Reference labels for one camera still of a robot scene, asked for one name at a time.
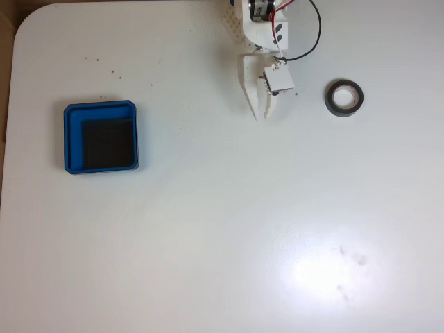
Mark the blue box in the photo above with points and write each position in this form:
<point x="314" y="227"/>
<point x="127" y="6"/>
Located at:
<point x="73" y="138"/>

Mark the black foam pad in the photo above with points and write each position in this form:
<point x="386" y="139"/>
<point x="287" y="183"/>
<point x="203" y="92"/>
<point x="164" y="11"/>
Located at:
<point x="107" y="144"/>

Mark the white camera box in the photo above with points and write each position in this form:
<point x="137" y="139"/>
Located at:
<point x="279" y="79"/>

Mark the black tape roll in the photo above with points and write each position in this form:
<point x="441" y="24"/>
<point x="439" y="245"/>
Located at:
<point x="333" y="105"/>

